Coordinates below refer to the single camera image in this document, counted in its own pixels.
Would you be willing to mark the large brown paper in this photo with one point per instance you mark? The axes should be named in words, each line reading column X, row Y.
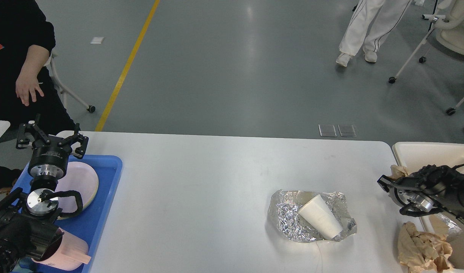
column 423, row 251

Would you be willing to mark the foil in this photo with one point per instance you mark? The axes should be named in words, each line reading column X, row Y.
column 283, row 212
column 444, row 225

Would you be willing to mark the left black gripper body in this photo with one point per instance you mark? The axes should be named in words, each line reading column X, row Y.
column 49, row 160

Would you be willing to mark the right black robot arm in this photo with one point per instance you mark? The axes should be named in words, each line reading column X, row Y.
column 431, row 190

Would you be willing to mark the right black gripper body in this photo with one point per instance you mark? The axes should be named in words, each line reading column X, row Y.
column 410, row 196

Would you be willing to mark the pink plate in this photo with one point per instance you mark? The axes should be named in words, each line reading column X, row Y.
column 80, row 177

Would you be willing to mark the white paper cup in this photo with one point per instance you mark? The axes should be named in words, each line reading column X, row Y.
column 317, row 213

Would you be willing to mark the pink mug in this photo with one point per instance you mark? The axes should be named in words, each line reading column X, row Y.
column 67, row 254

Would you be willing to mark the grey floor plate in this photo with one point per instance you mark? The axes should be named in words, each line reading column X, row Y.
column 347, row 131
column 327, row 130

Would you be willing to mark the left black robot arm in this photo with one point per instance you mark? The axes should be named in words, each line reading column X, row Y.
column 27, row 220

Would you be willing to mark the seated person in black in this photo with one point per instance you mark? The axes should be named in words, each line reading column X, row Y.
column 26, row 40

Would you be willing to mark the cream office chair right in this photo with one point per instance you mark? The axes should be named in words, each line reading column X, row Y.
column 449, row 31

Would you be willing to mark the cream plastic bin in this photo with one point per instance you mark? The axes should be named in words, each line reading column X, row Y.
column 415, row 155

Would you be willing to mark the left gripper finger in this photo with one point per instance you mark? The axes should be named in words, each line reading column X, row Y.
column 75, row 144
column 30, row 135

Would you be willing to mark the seated person's hand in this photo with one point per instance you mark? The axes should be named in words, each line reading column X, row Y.
column 28, row 87

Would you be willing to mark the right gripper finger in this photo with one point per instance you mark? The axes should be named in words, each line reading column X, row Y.
column 387, row 184
column 411, row 210

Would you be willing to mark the white chair left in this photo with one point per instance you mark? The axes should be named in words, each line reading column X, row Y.
column 64, row 90

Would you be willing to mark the blue plastic tray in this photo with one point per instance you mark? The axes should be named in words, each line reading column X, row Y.
column 90, row 224

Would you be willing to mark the walking person white trousers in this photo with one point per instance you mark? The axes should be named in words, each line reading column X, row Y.
column 369, row 27

